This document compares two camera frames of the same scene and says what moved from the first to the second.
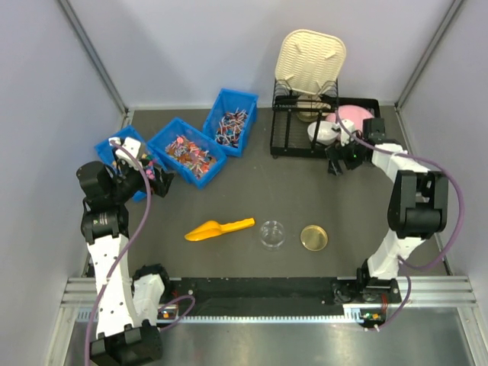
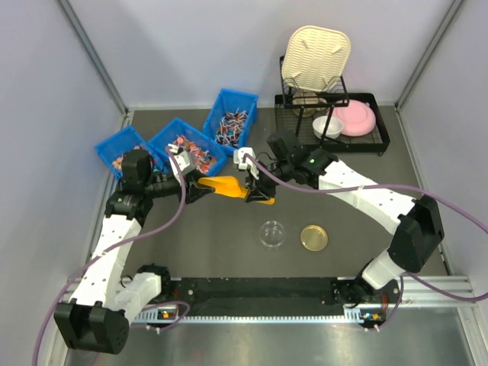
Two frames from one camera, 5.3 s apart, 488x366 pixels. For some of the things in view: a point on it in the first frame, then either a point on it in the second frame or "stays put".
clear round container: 272,235 stays put
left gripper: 153,183 -> 189,187
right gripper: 338,156 -> 264,182
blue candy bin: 231,116 stays put
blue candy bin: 184,150 stays put
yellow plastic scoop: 212,228 -> 229,186
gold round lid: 314,237 stays put
